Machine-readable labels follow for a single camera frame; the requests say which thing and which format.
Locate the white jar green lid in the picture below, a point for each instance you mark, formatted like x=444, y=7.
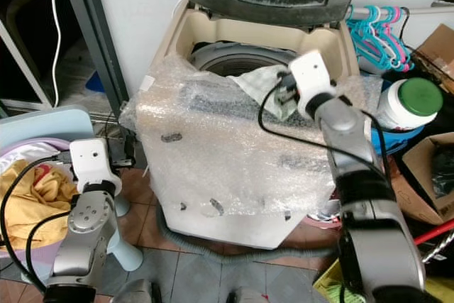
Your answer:
x=415, y=101

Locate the grey metal hanger rail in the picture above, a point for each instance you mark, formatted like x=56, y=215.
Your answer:
x=433, y=10

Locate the pink plastic clothes hanger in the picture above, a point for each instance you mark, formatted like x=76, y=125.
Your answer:
x=404, y=37

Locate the blue plastic container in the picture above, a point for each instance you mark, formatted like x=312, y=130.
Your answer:
x=386, y=140

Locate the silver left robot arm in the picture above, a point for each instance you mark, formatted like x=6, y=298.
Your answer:
x=81, y=246

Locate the brown cardboard box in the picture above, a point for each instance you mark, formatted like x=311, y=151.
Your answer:
x=436, y=51

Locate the white cloth in basin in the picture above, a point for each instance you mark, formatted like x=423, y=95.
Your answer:
x=18, y=157

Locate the small pink basin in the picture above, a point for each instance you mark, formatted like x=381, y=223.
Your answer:
x=323, y=214

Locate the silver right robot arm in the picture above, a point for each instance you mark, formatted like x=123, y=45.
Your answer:
x=376, y=232

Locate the white top-load washing machine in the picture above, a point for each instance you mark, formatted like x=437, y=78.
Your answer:
x=220, y=175

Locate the pink plastic laundry basin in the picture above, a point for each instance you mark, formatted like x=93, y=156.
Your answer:
x=35, y=148

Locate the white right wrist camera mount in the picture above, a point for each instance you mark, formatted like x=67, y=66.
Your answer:
x=312, y=76

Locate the grey door frame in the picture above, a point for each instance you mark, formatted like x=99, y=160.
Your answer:
x=96, y=47

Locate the open cardboard box black bag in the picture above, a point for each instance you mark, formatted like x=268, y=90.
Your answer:
x=425, y=175

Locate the clear bubble wrap sheet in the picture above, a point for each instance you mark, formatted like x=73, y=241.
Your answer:
x=213, y=147

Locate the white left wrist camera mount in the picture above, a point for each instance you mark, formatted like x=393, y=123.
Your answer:
x=93, y=164

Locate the pale green checked cloth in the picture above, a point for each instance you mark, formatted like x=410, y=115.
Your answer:
x=259, y=83

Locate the yellow cloth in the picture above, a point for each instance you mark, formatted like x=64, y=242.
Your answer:
x=28, y=196

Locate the teal plastic clothes hanger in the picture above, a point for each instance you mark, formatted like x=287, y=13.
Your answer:
x=384, y=40
x=360, y=37

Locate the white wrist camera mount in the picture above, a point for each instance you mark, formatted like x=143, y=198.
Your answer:
x=312, y=76
x=93, y=164

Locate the yellow green plastic basket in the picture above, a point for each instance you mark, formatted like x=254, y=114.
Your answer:
x=330, y=285

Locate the grey left robot foot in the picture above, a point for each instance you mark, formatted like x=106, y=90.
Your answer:
x=138, y=292

